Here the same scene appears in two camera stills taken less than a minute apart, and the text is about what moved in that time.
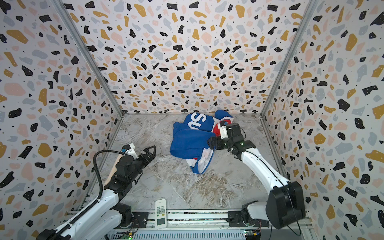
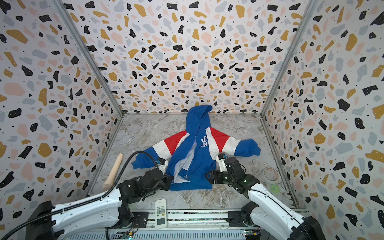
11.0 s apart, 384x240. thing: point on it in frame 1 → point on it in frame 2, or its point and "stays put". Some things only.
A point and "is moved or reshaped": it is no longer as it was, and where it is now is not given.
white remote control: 160,214 stays put
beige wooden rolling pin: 114,170 stays put
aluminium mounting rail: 194,225 stays put
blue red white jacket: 189,141 is moved or reshaped
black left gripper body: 138,168 → 158,187
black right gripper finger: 215,142 → 215,177
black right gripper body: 216,142 → 216,175
